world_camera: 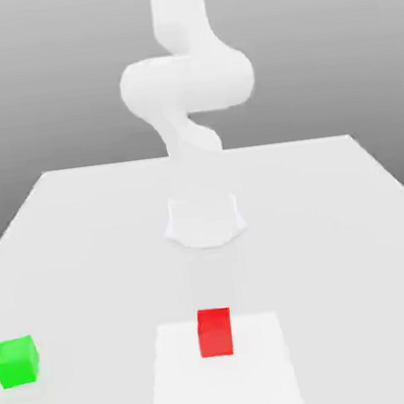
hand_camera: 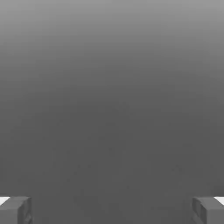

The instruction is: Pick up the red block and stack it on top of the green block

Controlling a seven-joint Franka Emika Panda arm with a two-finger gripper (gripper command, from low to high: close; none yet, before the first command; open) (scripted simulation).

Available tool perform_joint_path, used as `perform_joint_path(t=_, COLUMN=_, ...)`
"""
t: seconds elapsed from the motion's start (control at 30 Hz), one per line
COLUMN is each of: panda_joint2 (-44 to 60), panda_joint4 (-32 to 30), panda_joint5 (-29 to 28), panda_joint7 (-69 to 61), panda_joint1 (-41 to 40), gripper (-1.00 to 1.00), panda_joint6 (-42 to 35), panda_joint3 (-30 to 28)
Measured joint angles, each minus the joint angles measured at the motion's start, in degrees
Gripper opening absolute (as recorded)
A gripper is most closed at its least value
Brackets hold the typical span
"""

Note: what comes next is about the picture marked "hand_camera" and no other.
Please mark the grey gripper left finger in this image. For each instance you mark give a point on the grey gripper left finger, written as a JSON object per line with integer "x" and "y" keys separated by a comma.
{"x": 14, "y": 211}

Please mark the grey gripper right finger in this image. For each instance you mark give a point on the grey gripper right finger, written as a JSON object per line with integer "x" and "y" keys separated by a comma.
{"x": 210, "y": 212}

